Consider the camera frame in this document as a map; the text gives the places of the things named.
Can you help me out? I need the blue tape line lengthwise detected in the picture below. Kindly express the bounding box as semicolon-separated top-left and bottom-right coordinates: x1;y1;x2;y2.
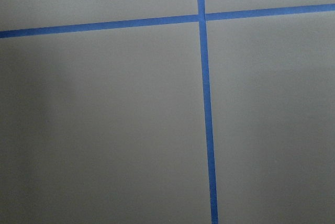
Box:
197;0;219;223

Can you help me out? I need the blue tape line crosswise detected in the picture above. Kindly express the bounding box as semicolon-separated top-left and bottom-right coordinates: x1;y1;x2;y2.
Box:
1;4;334;38

